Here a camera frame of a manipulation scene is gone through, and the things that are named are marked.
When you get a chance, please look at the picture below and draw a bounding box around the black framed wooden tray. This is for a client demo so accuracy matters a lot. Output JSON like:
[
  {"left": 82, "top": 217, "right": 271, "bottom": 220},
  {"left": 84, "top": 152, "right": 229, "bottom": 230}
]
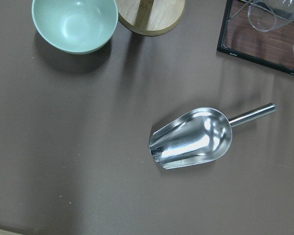
[{"left": 217, "top": 0, "right": 294, "bottom": 75}]

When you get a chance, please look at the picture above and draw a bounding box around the stainless steel scoop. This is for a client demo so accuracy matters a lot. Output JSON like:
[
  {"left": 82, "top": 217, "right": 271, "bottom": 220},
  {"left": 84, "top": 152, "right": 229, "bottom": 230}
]
[{"left": 149, "top": 103, "right": 276, "bottom": 169}]

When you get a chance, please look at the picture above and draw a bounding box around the wooden cup rack stand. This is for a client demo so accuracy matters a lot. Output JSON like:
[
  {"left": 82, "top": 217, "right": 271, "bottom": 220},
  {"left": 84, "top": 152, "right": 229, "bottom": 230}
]
[{"left": 116, "top": 0, "right": 186, "bottom": 36}]

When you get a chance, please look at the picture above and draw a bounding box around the mint green bowl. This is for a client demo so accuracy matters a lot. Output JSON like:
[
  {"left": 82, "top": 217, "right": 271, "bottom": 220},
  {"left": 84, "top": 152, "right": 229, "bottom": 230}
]
[{"left": 31, "top": 0, "right": 118, "bottom": 54}]

